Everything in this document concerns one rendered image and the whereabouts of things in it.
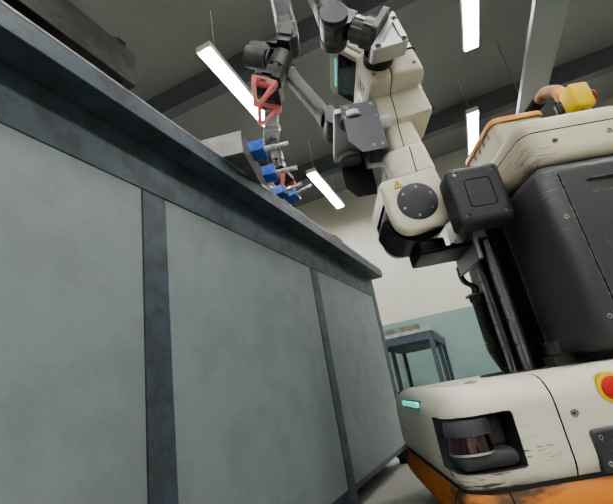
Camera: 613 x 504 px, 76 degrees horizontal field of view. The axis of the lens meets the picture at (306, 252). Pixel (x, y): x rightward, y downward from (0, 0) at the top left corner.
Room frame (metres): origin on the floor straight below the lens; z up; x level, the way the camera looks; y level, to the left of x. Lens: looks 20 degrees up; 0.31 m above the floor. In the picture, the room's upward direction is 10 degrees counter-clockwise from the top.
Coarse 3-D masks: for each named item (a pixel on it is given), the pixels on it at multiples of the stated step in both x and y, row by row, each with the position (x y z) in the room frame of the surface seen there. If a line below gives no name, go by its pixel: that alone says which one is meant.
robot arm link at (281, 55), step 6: (270, 48) 0.79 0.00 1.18; (276, 48) 0.79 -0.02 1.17; (282, 48) 0.78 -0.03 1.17; (270, 54) 0.81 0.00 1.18; (276, 54) 0.78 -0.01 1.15; (282, 54) 0.78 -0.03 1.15; (288, 54) 0.79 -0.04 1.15; (264, 60) 0.80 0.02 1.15; (270, 60) 0.79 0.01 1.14; (276, 60) 0.78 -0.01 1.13; (282, 60) 0.79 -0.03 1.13; (288, 60) 0.80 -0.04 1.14; (264, 66) 0.82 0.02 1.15; (288, 66) 0.81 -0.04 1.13
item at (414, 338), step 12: (396, 336) 4.59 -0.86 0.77; (408, 336) 4.56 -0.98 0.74; (420, 336) 4.51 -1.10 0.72; (432, 336) 4.47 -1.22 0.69; (396, 348) 5.05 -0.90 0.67; (408, 348) 5.42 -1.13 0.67; (420, 348) 5.85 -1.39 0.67; (432, 348) 4.49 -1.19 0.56; (444, 348) 6.19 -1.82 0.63; (396, 360) 5.56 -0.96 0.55; (444, 360) 5.33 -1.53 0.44; (396, 372) 5.55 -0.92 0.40; (408, 372) 6.40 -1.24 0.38; (444, 372) 5.35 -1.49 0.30
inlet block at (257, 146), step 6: (252, 144) 0.75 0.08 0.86; (258, 144) 0.75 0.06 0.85; (264, 144) 0.76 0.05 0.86; (276, 144) 0.76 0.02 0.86; (282, 144) 0.76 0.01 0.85; (288, 144) 0.76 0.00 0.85; (252, 150) 0.75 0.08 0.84; (258, 150) 0.75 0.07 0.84; (264, 150) 0.75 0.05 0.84; (252, 156) 0.77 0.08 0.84; (258, 156) 0.77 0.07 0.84; (264, 156) 0.78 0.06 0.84
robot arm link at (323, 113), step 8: (288, 72) 1.24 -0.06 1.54; (296, 72) 1.25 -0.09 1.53; (288, 80) 1.25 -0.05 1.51; (296, 80) 1.24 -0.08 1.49; (296, 88) 1.24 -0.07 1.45; (304, 88) 1.24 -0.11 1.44; (304, 96) 1.23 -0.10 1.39; (312, 96) 1.23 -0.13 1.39; (304, 104) 1.27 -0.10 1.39; (312, 104) 1.23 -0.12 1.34; (320, 104) 1.23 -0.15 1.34; (312, 112) 1.25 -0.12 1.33; (320, 112) 1.21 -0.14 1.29; (328, 112) 1.19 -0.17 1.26; (320, 120) 1.24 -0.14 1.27; (328, 120) 1.18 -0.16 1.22
